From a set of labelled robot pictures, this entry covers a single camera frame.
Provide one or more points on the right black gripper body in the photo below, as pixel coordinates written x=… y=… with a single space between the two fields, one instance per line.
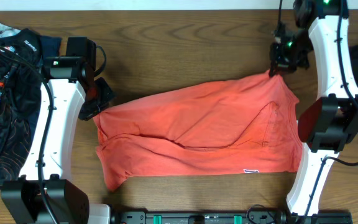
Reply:
x=294 y=55

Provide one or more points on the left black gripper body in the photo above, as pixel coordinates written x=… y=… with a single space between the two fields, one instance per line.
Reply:
x=96 y=104

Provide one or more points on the red printed t-shirt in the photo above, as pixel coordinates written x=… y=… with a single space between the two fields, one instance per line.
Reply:
x=215 y=128

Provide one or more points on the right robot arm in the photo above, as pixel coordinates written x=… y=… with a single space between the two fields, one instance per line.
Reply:
x=331 y=121

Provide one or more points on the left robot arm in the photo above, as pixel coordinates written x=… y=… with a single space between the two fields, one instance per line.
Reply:
x=71 y=90

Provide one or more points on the black orange patterned shirt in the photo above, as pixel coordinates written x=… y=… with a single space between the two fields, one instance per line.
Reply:
x=20 y=53

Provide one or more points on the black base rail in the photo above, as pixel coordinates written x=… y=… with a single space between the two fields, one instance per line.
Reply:
x=253 y=216

